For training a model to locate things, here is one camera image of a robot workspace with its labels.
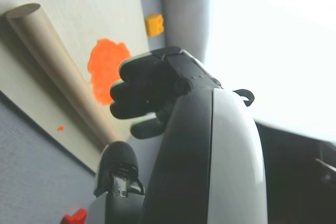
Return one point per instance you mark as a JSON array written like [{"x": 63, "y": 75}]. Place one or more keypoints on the wooden rolling pin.
[{"x": 52, "y": 58}]

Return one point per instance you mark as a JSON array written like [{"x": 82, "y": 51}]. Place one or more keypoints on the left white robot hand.
[{"x": 236, "y": 155}]

